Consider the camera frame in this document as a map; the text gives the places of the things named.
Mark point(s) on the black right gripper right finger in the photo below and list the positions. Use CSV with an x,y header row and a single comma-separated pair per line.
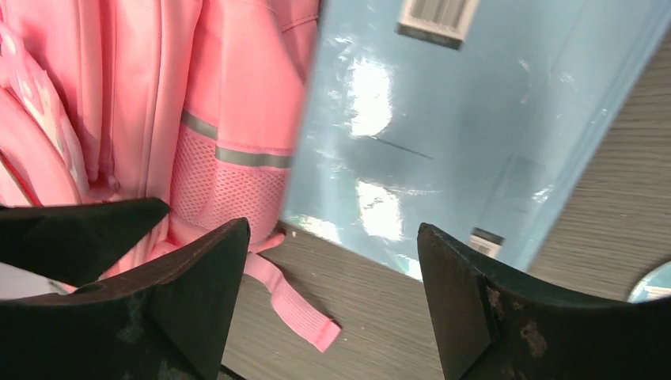
x,y
492,321

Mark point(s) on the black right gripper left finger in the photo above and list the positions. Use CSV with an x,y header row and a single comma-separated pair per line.
x,y
166,319

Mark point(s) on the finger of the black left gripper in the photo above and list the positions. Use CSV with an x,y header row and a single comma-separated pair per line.
x,y
75,245

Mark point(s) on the pink student backpack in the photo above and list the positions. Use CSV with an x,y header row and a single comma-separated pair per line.
x,y
197,103

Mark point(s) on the light blue thin notebook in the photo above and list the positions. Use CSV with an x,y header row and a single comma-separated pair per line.
x,y
493,135

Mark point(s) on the blue correction tape pack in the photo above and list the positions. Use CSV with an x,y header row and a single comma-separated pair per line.
x,y
654,285

